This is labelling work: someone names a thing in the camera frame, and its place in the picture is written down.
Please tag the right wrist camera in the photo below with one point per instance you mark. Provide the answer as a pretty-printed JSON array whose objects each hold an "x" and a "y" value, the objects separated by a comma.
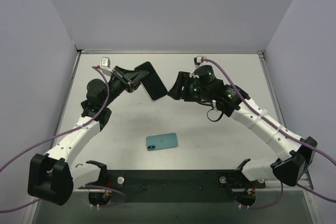
[{"x": 198, "y": 60}]

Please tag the phone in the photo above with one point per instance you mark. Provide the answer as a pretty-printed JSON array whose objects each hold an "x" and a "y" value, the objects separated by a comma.
[{"x": 152, "y": 83}]

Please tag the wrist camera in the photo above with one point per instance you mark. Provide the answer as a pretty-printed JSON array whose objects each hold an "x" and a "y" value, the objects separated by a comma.
[
  {"x": 198, "y": 60},
  {"x": 105, "y": 66}
]

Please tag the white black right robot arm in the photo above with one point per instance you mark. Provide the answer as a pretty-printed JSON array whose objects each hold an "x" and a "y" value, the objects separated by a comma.
[{"x": 294, "y": 154}]

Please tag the teal smartphone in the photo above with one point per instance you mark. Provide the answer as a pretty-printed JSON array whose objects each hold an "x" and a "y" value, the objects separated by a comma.
[{"x": 161, "y": 142}]

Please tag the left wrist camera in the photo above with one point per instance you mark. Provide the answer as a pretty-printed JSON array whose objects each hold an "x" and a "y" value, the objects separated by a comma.
[{"x": 105, "y": 66}]

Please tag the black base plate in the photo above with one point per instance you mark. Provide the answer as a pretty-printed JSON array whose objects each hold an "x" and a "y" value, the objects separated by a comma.
[{"x": 172, "y": 186}]

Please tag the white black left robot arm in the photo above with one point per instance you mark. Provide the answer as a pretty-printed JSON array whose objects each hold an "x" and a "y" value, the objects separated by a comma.
[{"x": 51, "y": 176}]

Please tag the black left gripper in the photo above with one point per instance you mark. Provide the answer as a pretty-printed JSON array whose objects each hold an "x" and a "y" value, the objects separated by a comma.
[{"x": 124, "y": 78}]

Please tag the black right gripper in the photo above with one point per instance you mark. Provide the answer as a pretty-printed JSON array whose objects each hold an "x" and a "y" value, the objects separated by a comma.
[{"x": 187, "y": 87}]

